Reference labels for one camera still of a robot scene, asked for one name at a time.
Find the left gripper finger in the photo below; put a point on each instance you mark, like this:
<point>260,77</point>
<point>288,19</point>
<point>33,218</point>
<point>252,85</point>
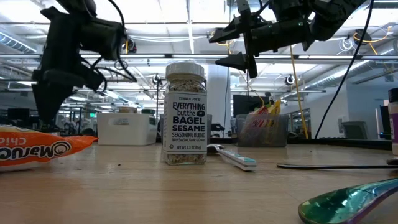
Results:
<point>49,102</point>
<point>93,81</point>

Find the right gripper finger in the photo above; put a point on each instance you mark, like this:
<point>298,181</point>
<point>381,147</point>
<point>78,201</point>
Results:
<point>236,60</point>
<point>230,31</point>

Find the orange ramen packet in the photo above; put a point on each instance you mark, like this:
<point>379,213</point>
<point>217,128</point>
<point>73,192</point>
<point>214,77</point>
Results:
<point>37,149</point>

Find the pink green ramen packet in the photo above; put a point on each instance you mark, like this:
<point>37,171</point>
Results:
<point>260,115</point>

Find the yellow ramen packet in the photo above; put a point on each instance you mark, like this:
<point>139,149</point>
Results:
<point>275,109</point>

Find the green spice jar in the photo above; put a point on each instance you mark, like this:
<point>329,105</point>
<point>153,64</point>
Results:
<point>148,111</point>

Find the bagel seasoning jar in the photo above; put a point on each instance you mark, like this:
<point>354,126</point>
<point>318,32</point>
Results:
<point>185,124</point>

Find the iridescent green spoon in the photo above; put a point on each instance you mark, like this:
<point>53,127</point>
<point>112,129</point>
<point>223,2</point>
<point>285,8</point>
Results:
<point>342,203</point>

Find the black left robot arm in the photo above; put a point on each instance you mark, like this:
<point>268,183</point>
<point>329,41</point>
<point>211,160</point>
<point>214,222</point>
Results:
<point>77,4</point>

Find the white plastic bin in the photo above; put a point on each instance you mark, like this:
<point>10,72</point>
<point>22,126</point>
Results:
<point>127,132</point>

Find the grey plastic bin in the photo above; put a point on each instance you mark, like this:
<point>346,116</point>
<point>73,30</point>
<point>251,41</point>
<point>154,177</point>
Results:
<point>280,137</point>
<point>210,129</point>

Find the grey background chair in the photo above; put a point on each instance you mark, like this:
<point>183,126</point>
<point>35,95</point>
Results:
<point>354,130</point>

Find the dark metal spoon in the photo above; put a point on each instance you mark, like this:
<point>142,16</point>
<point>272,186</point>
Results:
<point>311,166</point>

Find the black desk device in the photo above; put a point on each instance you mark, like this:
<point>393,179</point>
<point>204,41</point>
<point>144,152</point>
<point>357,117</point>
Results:
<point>385,123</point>

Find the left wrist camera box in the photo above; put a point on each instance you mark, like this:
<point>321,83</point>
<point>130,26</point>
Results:
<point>102,37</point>

